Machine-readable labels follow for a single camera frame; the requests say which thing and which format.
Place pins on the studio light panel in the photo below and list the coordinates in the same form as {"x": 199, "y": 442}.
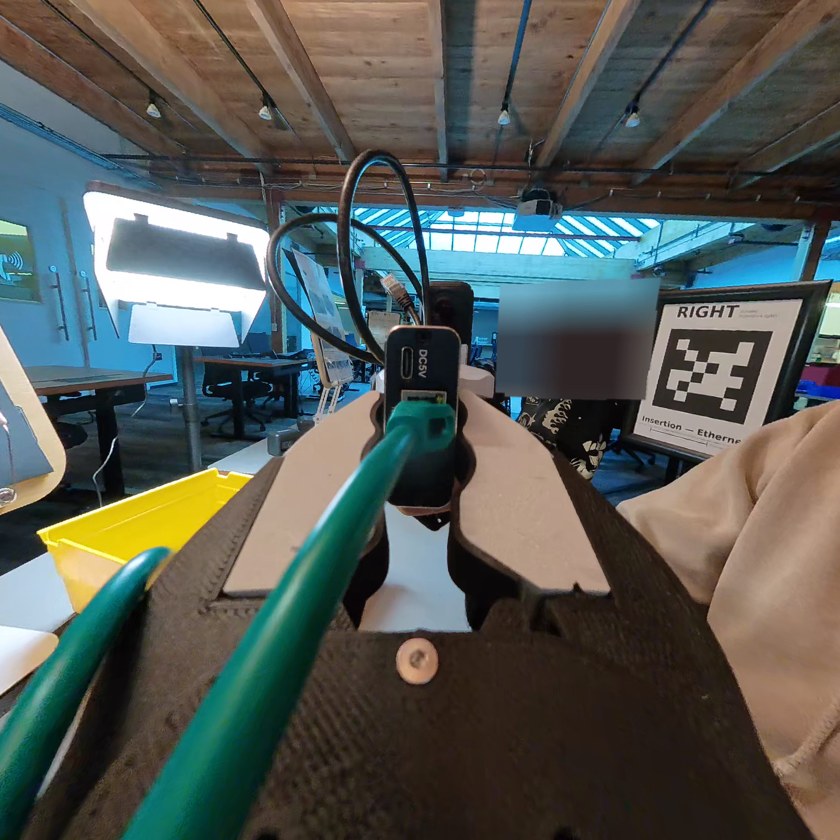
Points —
{"x": 184, "y": 262}

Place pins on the poster board on easel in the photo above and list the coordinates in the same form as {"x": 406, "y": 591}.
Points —
{"x": 325, "y": 308}

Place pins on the yellow plastic bin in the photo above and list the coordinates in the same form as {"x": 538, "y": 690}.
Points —
{"x": 131, "y": 518}

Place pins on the ceiling projector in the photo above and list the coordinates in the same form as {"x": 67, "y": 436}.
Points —
{"x": 537, "y": 210}

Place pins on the framed marker tag sign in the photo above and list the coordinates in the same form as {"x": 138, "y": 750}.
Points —
{"x": 715, "y": 374}

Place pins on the black board on white stand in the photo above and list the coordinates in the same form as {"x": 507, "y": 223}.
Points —
{"x": 26, "y": 420}

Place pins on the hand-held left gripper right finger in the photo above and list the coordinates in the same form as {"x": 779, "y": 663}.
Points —
{"x": 525, "y": 518}

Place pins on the person's right forearm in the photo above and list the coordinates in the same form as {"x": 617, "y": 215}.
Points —
{"x": 754, "y": 525}

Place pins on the wooden desk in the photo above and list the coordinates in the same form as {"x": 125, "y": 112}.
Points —
{"x": 85, "y": 380}
{"x": 249, "y": 361}

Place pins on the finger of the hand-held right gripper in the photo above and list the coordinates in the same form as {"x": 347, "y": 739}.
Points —
{"x": 478, "y": 384}

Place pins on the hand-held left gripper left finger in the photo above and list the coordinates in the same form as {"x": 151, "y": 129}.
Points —
{"x": 289, "y": 518}

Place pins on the green door sign panel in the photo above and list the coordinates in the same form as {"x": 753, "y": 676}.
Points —
{"x": 16, "y": 262}

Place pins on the grey ethernet adapter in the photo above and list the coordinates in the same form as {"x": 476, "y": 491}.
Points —
{"x": 420, "y": 361}

